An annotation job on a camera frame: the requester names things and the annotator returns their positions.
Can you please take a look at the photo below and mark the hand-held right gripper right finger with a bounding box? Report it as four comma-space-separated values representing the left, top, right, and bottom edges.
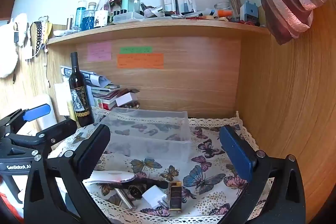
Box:
219, 125, 307, 224

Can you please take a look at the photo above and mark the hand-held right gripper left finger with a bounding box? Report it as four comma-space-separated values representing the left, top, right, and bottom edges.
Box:
24, 124, 112, 224

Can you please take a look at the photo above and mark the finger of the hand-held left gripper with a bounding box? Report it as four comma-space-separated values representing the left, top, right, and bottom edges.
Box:
5, 118, 78, 159
0, 104, 51, 135

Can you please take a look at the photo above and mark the white handheld beauty device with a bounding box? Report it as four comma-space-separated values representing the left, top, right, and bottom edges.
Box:
83, 170, 137, 184

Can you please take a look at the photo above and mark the clear plastic storage box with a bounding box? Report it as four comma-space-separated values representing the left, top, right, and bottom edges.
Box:
98, 108, 192, 164

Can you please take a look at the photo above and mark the silver metal tube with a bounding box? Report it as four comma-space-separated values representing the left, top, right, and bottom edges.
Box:
115, 187, 137, 211

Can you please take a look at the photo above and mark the black slim tool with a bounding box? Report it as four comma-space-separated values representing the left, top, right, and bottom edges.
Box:
123, 178, 169, 194

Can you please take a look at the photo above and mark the black gold perfume box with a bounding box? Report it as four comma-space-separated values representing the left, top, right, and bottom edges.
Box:
169, 181, 183, 212

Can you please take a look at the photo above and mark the white power adapter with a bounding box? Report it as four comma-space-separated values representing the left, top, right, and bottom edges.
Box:
142, 185, 168, 210

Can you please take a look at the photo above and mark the white paper sheet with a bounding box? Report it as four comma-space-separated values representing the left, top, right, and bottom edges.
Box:
54, 82, 71, 117

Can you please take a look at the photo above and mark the butterfly print lace tablecloth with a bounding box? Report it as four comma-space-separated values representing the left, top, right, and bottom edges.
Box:
49, 107, 275, 224

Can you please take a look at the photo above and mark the black box gold lettering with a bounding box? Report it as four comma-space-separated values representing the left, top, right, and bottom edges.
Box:
69, 52, 95, 127

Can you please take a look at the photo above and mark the red orange garment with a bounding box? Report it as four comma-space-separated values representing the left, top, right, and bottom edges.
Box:
0, 194, 17, 216

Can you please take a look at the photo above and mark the stack of books and packets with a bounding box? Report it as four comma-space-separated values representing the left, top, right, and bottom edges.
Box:
91, 84, 139, 110

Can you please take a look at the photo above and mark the pile of folded papers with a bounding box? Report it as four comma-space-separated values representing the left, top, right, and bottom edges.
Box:
60, 65, 111, 88

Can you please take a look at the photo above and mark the white fluffy hanging item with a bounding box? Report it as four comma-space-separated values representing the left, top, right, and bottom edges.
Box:
0, 13, 30, 78

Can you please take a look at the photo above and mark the small white box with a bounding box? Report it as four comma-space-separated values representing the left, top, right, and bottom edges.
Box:
115, 93, 139, 107

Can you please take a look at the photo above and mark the black white lace band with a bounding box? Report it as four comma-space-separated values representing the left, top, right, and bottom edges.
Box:
31, 21, 44, 56

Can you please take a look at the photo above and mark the pink sticky note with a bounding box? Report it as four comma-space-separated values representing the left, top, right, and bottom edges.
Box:
87, 42, 112, 62

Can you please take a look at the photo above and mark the orange sticky note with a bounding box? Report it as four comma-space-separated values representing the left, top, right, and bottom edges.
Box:
117, 53, 164, 69

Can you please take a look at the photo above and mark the blue liquid bottle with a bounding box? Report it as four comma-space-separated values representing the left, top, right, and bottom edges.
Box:
76, 0, 87, 30

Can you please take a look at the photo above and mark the blue patterned corked bottle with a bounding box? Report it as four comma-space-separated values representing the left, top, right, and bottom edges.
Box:
83, 2, 96, 30

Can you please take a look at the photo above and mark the green sticky note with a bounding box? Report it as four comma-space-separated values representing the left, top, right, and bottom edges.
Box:
120, 46, 153, 54

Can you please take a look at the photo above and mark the tall clear glass bottle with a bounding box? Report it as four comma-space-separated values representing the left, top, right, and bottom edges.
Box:
94, 0, 111, 28

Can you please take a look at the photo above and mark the clear plastic tray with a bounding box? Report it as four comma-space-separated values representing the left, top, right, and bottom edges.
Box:
113, 12, 144, 24

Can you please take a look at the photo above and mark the wooden shelf board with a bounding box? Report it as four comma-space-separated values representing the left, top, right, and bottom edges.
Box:
46, 18, 271, 45

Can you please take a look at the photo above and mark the orange tube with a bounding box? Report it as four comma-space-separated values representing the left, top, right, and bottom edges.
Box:
217, 9, 234, 18

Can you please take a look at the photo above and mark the blue plastic box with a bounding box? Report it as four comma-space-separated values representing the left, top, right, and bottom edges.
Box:
240, 0, 259, 22

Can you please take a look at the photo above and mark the short glass jar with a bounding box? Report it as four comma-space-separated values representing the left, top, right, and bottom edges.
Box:
214, 2, 231, 20

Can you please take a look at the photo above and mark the tall clear jar of sticks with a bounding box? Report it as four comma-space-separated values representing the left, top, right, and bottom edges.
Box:
227, 0, 242, 21

